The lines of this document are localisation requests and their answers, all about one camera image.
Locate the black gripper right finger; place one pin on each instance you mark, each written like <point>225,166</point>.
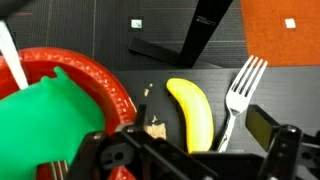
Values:
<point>261,128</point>

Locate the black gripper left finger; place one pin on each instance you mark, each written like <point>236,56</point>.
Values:
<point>141,116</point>

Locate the yellow toy banana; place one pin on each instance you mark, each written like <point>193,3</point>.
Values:
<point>196,113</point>

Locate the red plastic bowl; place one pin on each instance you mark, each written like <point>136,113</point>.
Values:
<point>106,86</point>

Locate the tan wood scrap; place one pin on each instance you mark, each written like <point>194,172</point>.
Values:
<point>156,131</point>

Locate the orange board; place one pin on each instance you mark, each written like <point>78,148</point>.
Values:
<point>280,43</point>

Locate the green plush toy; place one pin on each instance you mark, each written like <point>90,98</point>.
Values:
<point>46,126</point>

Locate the black metal stand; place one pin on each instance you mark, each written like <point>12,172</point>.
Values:
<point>196,36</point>

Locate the white plastic fork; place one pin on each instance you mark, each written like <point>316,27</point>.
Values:
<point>11,56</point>

